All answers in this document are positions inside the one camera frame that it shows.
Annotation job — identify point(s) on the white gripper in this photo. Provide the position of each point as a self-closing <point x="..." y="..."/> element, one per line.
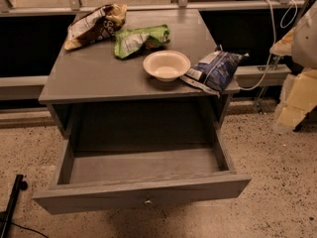
<point x="306" y="47"/>

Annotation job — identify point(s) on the grey top drawer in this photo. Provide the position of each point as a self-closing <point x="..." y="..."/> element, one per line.
<point x="108" y="164"/>

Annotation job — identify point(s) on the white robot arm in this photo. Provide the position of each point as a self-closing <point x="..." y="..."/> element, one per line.
<point x="308" y="22"/>

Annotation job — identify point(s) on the grey wooden drawer cabinet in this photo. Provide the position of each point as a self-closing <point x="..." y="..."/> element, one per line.
<point x="94" y="74"/>

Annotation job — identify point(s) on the blue chip bag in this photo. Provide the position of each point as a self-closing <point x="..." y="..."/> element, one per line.
<point x="213" y="73"/>

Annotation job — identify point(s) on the white paper bowl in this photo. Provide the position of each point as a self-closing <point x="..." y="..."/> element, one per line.
<point x="166" y="65"/>

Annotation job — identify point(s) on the green chip bag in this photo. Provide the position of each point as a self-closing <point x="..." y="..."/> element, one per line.
<point x="131" y="41"/>

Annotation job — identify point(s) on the brown white chip bag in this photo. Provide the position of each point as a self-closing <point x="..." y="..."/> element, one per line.
<point x="98" y="25"/>

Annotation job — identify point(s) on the black stand leg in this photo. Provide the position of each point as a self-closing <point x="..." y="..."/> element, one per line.
<point x="6" y="216"/>

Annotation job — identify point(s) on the metal railing frame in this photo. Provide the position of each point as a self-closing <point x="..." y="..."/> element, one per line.
<point x="148" y="4"/>

